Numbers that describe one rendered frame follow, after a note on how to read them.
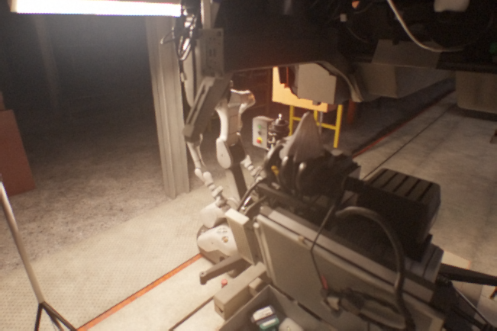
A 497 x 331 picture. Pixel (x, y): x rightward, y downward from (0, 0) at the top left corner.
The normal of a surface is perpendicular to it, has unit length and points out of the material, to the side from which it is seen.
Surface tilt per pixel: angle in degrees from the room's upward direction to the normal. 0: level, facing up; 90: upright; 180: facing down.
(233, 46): 90
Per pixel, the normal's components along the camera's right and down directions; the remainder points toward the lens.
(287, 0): -0.05, 0.29
